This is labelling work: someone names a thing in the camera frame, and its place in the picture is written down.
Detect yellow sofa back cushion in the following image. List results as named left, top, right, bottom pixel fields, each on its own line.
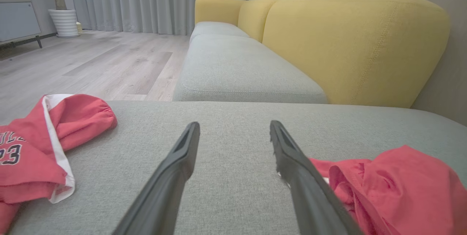
left=238, top=0, right=278, bottom=43
left=262, top=0, right=451, bottom=108

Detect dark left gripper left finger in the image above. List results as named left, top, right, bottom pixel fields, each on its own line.
left=111, top=121, right=200, bottom=235

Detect red white-striped basketball shorts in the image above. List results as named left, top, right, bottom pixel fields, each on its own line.
left=0, top=94, right=118, bottom=235

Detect grey pleated curtain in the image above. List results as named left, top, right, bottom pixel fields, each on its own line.
left=58, top=0, right=252, bottom=35

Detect white ribbed plant pot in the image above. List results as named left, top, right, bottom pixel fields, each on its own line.
left=48, top=9, right=80, bottom=38

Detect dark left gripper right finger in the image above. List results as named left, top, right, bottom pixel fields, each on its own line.
left=270, top=120, right=363, bottom=235

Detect red basketball jersey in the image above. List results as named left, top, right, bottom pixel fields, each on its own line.
left=309, top=145, right=467, bottom=235

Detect pale low cabinet dark legs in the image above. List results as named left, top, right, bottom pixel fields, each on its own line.
left=0, top=1, right=58, bottom=50

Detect wide grey chaise cushion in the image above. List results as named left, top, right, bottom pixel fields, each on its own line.
left=0, top=100, right=467, bottom=235

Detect grey sofa seat cushion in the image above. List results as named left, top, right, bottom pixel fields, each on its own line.
left=173, top=34, right=329, bottom=104
left=190, top=22, right=251, bottom=44

